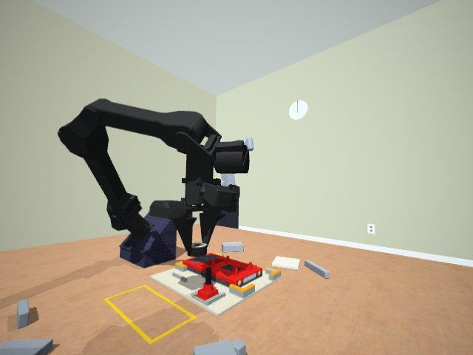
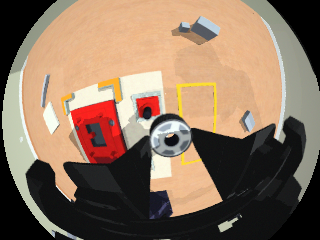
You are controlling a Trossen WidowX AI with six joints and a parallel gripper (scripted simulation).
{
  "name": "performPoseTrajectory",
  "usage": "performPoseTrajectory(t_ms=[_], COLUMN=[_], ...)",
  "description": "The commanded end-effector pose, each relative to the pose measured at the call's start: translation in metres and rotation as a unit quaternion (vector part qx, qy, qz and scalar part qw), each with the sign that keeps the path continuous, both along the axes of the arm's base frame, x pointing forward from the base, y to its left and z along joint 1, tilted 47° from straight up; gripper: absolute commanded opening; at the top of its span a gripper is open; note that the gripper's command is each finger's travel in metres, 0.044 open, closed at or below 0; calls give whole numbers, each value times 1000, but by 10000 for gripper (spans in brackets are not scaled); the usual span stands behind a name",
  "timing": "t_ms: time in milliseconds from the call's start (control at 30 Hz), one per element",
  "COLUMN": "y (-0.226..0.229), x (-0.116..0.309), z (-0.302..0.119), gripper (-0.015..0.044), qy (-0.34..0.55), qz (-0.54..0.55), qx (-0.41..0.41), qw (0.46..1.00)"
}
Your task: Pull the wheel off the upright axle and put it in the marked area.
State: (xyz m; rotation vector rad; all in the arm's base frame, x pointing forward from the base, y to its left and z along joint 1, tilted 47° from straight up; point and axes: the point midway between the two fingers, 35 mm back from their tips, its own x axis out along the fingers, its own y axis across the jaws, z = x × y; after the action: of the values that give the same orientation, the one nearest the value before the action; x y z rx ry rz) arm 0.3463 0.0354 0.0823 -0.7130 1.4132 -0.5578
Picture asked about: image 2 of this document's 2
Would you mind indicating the yellow rectangular outline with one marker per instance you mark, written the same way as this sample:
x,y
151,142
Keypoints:
x,y
178,86

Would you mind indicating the cream flat rectangular block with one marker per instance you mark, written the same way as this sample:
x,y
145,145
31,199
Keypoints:
x,y
50,118

